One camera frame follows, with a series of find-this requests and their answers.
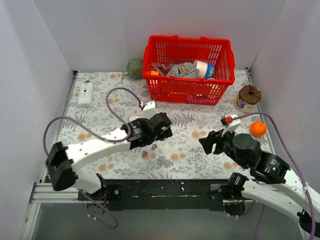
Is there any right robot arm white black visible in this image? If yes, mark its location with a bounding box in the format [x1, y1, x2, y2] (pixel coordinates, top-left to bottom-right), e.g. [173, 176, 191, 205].
[199, 130, 320, 237]

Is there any brown lidded jar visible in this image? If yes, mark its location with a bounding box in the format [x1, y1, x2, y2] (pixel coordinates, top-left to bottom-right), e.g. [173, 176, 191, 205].
[234, 85, 262, 113]

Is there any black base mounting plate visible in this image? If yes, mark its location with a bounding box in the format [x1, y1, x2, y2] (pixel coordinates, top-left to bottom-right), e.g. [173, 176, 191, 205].
[87, 179, 228, 211]

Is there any red plastic shopping basket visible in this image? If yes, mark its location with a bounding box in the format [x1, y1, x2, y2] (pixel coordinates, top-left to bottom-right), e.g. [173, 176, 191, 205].
[142, 35, 235, 106]

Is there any orange fruit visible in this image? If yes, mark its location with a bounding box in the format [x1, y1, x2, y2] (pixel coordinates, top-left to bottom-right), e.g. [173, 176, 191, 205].
[250, 121, 267, 137]

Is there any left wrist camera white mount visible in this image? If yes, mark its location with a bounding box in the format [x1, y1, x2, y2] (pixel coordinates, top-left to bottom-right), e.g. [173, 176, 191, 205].
[139, 100, 158, 119]

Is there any small orange item in basket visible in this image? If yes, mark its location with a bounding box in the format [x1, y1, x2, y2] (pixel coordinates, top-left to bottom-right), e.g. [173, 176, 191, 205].
[145, 70, 159, 76]

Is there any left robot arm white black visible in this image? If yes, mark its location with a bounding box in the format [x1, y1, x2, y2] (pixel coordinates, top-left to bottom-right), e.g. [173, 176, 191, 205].
[45, 112, 173, 200]

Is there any white rectangular device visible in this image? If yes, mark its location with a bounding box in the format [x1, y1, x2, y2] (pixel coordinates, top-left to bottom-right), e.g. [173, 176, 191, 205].
[77, 81, 94, 108]

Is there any dark red snack packet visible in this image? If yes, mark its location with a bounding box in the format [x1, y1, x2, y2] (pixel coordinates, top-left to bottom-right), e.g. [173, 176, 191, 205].
[151, 62, 171, 76]

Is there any purple earbud left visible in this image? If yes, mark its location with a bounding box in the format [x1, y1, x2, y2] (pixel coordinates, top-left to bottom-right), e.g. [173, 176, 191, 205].
[142, 150, 148, 157]

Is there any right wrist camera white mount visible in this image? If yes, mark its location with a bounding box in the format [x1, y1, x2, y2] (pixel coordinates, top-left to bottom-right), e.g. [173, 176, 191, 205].
[220, 114, 241, 137]

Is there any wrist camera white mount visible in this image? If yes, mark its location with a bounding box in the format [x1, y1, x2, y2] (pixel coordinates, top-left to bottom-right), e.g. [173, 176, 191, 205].
[139, 100, 158, 119]
[220, 114, 241, 137]

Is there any blue white paper roll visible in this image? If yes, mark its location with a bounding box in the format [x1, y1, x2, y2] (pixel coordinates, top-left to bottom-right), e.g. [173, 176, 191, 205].
[193, 60, 216, 79]

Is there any white earbud charging case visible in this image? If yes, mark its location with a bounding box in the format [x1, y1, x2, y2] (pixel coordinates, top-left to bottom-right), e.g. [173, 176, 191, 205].
[128, 115, 140, 122]

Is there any green round melon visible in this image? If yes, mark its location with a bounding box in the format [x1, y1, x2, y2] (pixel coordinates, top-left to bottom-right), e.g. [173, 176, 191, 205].
[126, 58, 144, 79]

